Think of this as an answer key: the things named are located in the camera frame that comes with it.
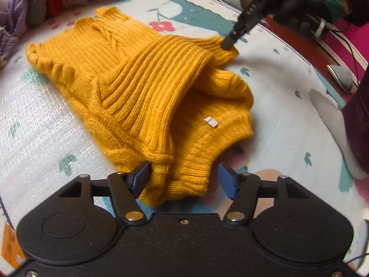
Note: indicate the lavender top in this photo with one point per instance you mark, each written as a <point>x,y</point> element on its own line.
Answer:
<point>20,5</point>

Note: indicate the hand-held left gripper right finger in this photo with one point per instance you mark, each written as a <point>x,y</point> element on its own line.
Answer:
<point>227,181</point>

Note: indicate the magenta printed cloth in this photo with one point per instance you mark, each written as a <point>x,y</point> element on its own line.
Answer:
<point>359,46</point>

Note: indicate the printed foam play mat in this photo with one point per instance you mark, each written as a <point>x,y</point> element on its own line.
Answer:
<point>43,127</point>

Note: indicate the yellow knit sweater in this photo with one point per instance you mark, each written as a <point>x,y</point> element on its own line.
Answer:
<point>144,92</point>

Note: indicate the grey slipper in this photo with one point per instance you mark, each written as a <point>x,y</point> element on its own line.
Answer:
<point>341,78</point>
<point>230,0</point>

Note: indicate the person's right hand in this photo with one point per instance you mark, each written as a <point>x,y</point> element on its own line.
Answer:
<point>302,5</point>

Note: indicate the person's leg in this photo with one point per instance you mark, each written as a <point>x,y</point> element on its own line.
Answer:
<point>359,121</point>

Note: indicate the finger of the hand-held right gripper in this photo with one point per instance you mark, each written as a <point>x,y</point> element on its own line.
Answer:
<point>248,14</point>

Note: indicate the grey green garment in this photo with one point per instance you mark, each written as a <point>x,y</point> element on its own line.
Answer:
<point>40,0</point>

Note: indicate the person's grey socked foot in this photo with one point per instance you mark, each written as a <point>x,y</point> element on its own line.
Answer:
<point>331,121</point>

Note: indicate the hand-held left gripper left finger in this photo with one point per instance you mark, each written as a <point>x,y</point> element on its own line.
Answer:
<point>139,179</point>

